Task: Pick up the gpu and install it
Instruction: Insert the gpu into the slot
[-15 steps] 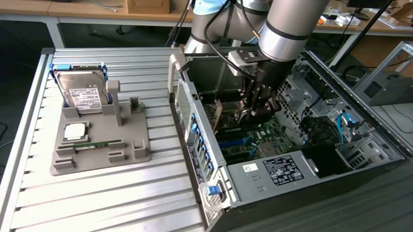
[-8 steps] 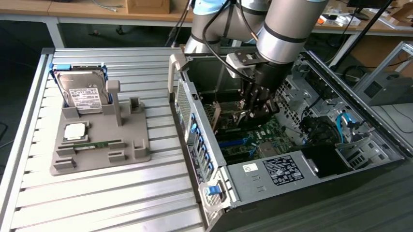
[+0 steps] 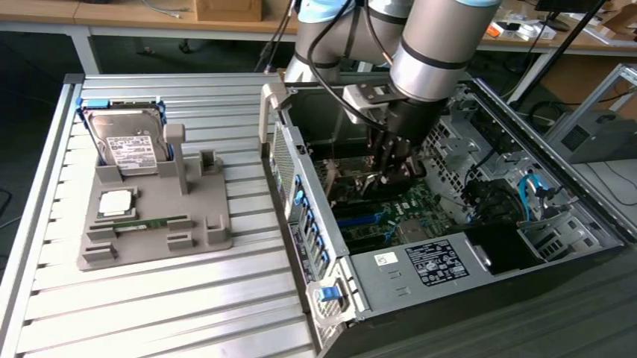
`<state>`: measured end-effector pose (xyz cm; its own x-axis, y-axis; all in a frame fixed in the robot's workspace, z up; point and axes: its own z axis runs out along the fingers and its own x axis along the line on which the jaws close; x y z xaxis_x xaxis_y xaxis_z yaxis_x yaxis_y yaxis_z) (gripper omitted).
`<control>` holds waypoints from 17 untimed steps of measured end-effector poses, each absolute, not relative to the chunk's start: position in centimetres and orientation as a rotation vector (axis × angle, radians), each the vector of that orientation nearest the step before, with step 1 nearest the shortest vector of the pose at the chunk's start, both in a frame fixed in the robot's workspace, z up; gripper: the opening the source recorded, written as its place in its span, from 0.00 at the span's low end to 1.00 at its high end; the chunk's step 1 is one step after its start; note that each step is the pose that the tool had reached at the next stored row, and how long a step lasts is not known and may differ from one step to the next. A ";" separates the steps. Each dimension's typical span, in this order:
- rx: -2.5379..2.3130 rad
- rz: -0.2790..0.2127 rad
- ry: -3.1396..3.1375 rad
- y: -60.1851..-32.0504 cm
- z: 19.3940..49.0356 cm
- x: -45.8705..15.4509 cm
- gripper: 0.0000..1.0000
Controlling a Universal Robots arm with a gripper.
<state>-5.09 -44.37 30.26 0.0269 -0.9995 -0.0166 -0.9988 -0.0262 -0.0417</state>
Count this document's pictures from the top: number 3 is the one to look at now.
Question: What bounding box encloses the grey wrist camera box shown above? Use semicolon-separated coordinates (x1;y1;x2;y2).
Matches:
343;84;409;124

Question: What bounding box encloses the beige corner bracket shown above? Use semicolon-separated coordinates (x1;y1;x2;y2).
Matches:
261;83;290;145

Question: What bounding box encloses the silver hard disk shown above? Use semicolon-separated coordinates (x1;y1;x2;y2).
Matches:
82;107;164;176

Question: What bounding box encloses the black camera cable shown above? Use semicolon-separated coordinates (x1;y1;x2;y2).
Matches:
306;0;397;131

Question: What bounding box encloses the grey parts rack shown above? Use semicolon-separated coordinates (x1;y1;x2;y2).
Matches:
77;122;236;271

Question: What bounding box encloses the black monitor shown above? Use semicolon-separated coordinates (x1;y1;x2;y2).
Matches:
535;0;607;31

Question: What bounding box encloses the blue disk wire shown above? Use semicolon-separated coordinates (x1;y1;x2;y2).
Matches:
517;172;552;221

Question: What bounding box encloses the blue expansion slot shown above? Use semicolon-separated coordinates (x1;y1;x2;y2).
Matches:
337;213;380;227

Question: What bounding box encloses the grey power supply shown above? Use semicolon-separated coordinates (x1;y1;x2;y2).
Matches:
351;238;495;311

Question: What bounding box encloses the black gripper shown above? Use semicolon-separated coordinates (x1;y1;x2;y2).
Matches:
371;97;445;176

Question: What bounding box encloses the green motherboard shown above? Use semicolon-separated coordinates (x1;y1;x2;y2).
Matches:
312;154;457;254

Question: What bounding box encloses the black stand pole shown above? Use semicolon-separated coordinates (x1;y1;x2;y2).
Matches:
507;0;612;111

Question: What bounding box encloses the silver CPU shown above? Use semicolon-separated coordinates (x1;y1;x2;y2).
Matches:
98;190;136;217

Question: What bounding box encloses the aluminium profile frame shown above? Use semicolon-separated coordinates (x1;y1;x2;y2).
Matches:
580;62;637;124

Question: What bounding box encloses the open PC case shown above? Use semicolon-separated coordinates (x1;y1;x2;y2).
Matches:
261;72;637;358

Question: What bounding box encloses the grey thin cable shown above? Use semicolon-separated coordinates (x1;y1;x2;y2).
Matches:
141;0;196;19

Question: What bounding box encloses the green RAM stick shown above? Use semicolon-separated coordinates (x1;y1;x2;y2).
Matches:
93;218;186;232

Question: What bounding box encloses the orange white small box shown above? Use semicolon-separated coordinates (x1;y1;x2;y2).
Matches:
491;21;523;38

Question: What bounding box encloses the black hanging cable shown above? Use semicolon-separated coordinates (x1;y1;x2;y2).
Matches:
253;0;300;72

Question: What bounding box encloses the wooden desk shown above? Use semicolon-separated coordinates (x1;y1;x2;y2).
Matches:
0;0;637;75

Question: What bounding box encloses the blue disk carrier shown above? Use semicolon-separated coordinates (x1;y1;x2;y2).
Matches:
74;97;176;169

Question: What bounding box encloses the brown cardboard box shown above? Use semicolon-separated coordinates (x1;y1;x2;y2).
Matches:
194;0;265;22

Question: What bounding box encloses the grey cabinet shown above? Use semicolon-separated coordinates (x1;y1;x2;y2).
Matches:
546;110;637;165

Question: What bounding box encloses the brown cardboard piece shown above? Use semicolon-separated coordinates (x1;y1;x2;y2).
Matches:
600;0;637;42

